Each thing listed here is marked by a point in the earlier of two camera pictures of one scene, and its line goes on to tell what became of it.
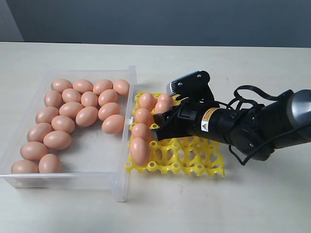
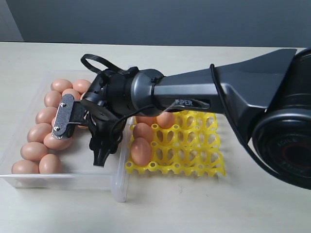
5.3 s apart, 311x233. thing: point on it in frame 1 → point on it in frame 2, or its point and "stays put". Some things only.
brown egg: x=144 y=115 stays put
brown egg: x=142 y=130 stays put
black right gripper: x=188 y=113 → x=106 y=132
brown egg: x=140 y=150 stays put
